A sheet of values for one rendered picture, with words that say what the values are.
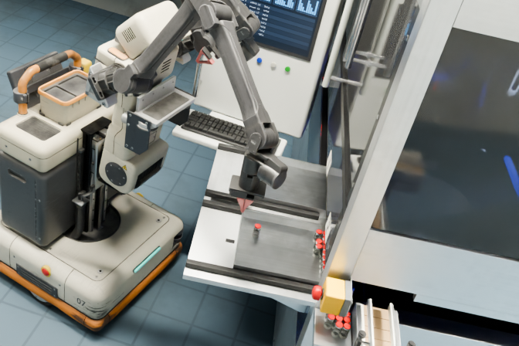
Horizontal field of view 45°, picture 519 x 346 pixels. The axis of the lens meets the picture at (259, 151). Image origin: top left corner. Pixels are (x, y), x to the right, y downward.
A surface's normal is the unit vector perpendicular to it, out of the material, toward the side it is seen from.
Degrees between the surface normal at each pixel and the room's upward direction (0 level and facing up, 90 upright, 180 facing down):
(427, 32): 90
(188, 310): 0
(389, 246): 90
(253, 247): 0
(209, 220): 0
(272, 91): 90
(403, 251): 90
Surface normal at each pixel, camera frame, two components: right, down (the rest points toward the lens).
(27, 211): -0.47, 0.44
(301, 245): 0.19, -0.79
